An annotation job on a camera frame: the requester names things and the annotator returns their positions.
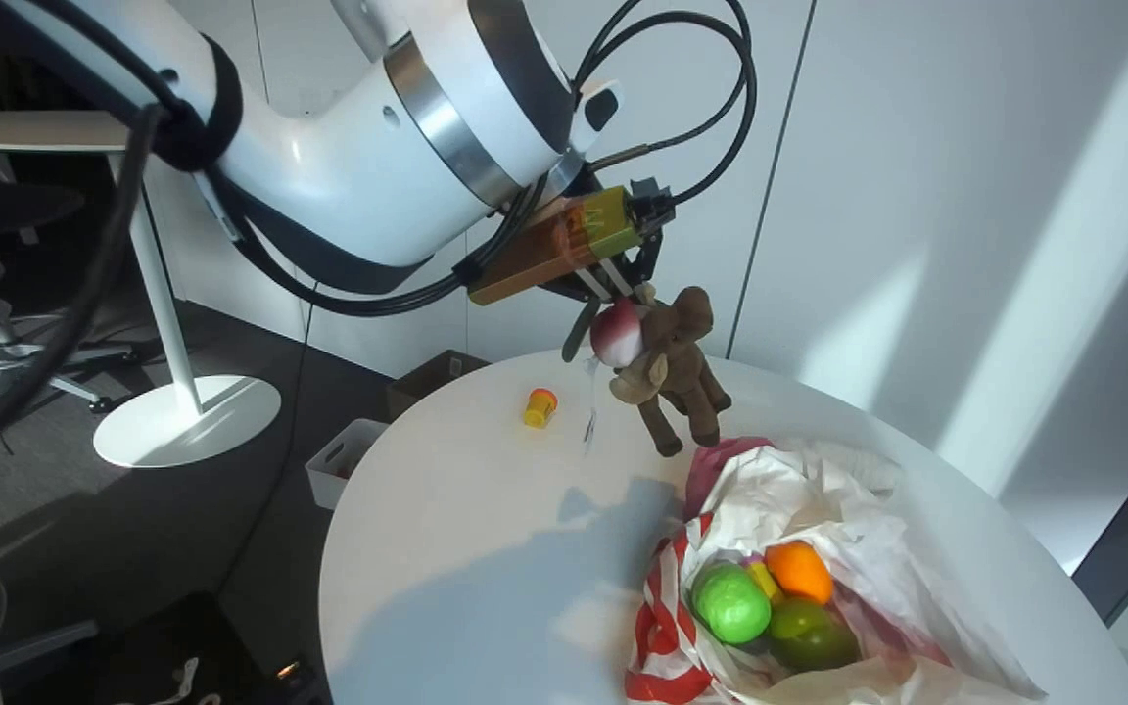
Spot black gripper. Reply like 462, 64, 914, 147
556, 232, 668, 368

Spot brown reindeer plush toy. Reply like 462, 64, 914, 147
586, 283, 735, 462

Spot bright green toy ball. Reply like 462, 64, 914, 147
690, 560, 778, 651

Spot orange toy fruit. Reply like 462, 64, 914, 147
761, 535, 841, 608

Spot dark green toy fruit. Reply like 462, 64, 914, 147
765, 594, 867, 673

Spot white red plastic bag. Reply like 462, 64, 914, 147
621, 435, 1052, 705

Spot small orange ball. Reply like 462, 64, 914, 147
515, 384, 562, 435

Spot white bin on floor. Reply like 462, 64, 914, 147
300, 415, 391, 512

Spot dark equipment with orange light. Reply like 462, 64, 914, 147
107, 591, 333, 705

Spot black office chair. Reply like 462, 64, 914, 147
0, 179, 141, 454

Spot thin black arm cables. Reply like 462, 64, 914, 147
197, 0, 765, 322

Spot white round pedestal side table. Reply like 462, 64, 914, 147
0, 108, 290, 472

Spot thick black hose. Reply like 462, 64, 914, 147
0, 96, 172, 482

